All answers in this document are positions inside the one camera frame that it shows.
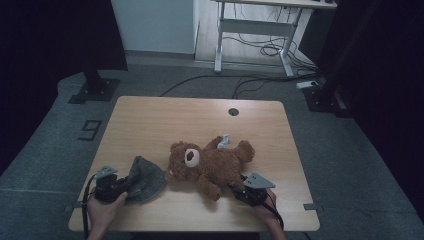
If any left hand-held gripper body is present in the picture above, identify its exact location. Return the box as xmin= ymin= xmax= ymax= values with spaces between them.
xmin=94 ymin=165 xmax=129 ymax=204

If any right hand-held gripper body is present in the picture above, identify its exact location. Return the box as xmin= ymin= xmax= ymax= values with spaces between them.
xmin=235 ymin=171 xmax=277 ymax=205

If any grey fluffy cloth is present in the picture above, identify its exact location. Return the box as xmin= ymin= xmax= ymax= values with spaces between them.
xmin=124 ymin=155 xmax=168 ymax=205

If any brown teddy bear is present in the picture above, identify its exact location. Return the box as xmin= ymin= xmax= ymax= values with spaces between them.
xmin=166 ymin=134 xmax=256 ymax=202

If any person's right hand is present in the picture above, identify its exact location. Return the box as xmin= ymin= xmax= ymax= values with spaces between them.
xmin=253 ymin=189 xmax=279 ymax=223

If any person's left hand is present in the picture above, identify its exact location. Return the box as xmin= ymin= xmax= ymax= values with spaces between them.
xmin=87 ymin=191 xmax=129 ymax=233

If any grey tape strip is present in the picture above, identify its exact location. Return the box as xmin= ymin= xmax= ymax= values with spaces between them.
xmin=303 ymin=202 xmax=324 ymax=212
xmin=64 ymin=200 xmax=84 ymax=213

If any black tape floor mark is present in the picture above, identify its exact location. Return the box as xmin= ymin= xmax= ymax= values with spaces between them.
xmin=77 ymin=119 xmax=103 ymax=142

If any black stand base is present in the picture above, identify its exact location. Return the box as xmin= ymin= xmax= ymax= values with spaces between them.
xmin=68 ymin=69 xmax=121 ymax=105
xmin=301 ymin=78 xmax=354 ymax=118

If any white power strip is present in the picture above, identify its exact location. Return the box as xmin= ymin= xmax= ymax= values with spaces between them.
xmin=295 ymin=80 xmax=319 ymax=90

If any black curtain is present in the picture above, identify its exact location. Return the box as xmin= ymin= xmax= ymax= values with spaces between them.
xmin=318 ymin=0 xmax=424 ymax=214
xmin=0 ymin=0 xmax=129 ymax=176

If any right hand-held gripper black cable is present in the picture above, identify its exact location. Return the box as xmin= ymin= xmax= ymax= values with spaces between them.
xmin=258 ymin=196 xmax=285 ymax=231

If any hand-held gripper black cable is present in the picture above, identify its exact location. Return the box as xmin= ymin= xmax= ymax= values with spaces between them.
xmin=81 ymin=174 xmax=98 ymax=240
xmin=258 ymin=196 xmax=285 ymax=231

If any left hand-held gripper black cable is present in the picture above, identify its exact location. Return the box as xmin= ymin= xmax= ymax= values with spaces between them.
xmin=81 ymin=174 xmax=98 ymax=240

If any forked black floor cable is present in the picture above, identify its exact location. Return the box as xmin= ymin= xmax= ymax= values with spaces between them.
xmin=232 ymin=77 xmax=284 ymax=100

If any long black floor cable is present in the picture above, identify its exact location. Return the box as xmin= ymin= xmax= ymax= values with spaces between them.
xmin=159 ymin=74 xmax=301 ymax=98

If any tangle of black cables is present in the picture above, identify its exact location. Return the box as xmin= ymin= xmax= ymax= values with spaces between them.
xmin=222 ymin=2 xmax=318 ymax=76

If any white metal desk frame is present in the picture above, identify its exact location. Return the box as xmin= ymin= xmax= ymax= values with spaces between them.
xmin=211 ymin=0 xmax=338 ymax=78

